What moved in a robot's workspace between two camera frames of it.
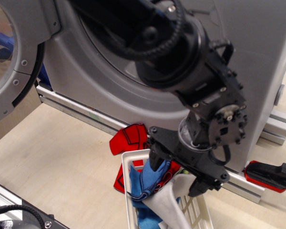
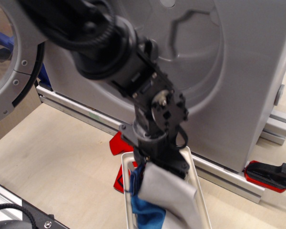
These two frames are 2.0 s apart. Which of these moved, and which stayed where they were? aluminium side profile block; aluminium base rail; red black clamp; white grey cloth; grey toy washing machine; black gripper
Moved: black gripper; white grey cloth
Stayed: red black clamp; aluminium base rail; grey toy washing machine; aluminium side profile block
